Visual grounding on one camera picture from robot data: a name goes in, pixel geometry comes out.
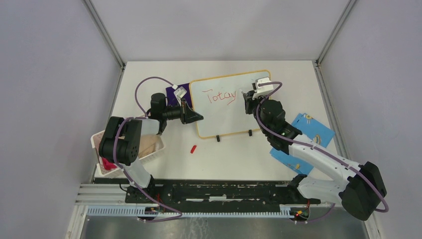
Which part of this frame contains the red cloth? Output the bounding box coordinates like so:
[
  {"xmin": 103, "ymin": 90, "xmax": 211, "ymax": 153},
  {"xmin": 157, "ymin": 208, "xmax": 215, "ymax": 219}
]
[{"xmin": 101, "ymin": 157, "xmax": 117, "ymax": 171}]

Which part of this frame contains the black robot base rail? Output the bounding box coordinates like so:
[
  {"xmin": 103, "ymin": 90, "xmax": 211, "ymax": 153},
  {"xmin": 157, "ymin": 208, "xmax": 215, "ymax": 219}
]
[{"xmin": 146, "ymin": 179, "xmax": 321, "ymax": 214}]

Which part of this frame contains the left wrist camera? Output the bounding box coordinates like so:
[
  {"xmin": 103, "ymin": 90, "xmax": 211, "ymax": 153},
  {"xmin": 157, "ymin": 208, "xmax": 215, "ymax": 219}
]
[{"xmin": 172, "ymin": 85, "xmax": 187, "ymax": 104}]

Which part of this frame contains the beige cloth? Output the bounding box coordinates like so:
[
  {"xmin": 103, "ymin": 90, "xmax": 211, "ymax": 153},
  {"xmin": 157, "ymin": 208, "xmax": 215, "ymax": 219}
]
[{"xmin": 138, "ymin": 134, "xmax": 164, "ymax": 158}]

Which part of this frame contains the white slotted cable duct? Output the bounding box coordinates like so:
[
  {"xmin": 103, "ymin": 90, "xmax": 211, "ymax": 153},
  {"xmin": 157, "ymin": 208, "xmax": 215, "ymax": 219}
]
[{"xmin": 87, "ymin": 206, "xmax": 294, "ymax": 219}]

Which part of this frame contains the blue cartoon print cloth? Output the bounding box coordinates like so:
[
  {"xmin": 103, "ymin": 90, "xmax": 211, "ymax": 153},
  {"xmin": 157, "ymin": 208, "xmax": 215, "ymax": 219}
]
[{"xmin": 269, "ymin": 113, "xmax": 335, "ymax": 175}]

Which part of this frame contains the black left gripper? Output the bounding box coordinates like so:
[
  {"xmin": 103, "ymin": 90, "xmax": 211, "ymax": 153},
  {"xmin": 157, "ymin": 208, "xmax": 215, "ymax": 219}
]
[{"xmin": 162, "ymin": 99, "xmax": 203, "ymax": 124}]

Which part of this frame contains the red marker cap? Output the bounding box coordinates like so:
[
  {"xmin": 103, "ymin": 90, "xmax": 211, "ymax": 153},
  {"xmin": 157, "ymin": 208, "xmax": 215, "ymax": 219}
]
[{"xmin": 190, "ymin": 145, "xmax": 197, "ymax": 154}]

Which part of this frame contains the yellow framed whiteboard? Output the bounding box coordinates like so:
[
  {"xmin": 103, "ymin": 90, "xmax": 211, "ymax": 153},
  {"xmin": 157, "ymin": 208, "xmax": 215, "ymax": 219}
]
[{"xmin": 189, "ymin": 70, "xmax": 271, "ymax": 138}]

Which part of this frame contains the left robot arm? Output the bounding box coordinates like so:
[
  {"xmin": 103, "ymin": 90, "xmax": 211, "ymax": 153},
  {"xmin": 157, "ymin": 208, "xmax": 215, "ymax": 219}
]
[{"xmin": 98, "ymin": 93, "xmax": 204, "ymax": 203}]

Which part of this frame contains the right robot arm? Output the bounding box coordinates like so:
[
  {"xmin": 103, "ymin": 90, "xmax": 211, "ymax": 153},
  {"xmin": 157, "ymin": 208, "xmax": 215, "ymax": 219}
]
[{"xmin": 243, "ymin": 91, "xmax": 389, "ymax": 221}]

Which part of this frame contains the grey aluminium frame post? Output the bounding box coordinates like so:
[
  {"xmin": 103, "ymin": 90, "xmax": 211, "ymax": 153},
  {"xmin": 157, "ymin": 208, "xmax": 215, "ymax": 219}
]
[{"xmin": 315, "ymin": 0, "xmax": 358, "ymax": 66}]

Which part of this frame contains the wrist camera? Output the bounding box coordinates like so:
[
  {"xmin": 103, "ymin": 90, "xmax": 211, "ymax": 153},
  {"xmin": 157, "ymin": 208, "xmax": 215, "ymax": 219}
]
[
  {"xmin": 252, "ymin": 77, "xmax": 283, "ymax": 99},
  {"xmin": 172, "ymin": 85, "xmax": 187, "ymax": 104}
]

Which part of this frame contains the white plastic basket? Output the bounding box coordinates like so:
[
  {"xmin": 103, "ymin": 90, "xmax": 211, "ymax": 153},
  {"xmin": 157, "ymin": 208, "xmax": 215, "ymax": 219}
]
[{"xmin": 91, "ymin": 130, "xmax": 166, "ymax": 178}]

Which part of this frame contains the left aluminium frame post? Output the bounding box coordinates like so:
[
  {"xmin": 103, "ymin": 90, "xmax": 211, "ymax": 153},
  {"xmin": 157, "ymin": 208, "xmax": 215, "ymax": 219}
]
[{"xmin": 82, "ymin": 0, "xmax": 126, "ymax": 70}]

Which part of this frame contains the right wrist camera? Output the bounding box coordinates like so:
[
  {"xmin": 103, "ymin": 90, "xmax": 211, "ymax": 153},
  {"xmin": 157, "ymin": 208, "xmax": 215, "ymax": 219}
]
[{"xmin": 252, "ymin": 77, "xmax": 283, "ymax": 99}]

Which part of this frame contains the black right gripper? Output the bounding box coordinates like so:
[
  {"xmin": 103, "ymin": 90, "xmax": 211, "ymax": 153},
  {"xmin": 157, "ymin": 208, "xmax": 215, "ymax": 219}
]
[{"xmin": 244, "ymin": 90, "xmax": 270, "ymax": 134}]

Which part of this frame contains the purple cloth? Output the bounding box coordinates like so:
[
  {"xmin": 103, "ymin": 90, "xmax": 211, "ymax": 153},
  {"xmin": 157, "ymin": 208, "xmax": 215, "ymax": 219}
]
[{"xmin": 165, "ymin": 83, "xmax": 193, "ymax": 107}]

